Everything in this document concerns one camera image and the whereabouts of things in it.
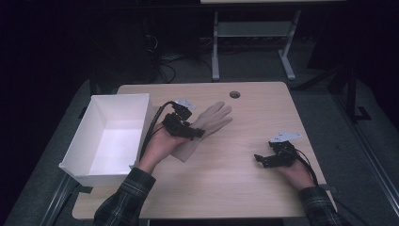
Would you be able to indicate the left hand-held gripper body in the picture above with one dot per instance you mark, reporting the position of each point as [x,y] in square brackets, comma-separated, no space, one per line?
[177,124]

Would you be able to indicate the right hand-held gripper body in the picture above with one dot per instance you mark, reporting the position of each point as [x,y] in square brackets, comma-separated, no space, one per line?
[284,153]

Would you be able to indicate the black post with bracket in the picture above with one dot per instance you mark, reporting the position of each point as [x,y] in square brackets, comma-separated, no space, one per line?
[352,97]

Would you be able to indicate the grey metal stand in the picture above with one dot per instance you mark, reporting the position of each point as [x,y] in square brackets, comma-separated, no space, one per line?
[254,29]

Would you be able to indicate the metal floor rail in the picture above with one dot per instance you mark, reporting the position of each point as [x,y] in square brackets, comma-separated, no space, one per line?
[370,150]
[58,201]

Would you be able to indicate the person's right hand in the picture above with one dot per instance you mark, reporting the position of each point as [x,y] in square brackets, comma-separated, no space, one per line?
[296,175]

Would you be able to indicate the grey tape strip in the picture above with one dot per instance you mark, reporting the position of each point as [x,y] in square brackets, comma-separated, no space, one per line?
[331,189]

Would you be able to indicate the person's left hand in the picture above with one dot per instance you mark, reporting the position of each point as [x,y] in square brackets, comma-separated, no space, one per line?
[158,147]

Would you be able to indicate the black tape strip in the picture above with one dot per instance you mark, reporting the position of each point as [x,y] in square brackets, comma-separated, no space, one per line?
[85,189]

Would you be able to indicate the white box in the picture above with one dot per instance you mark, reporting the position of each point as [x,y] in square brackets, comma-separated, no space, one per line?
[116,147]

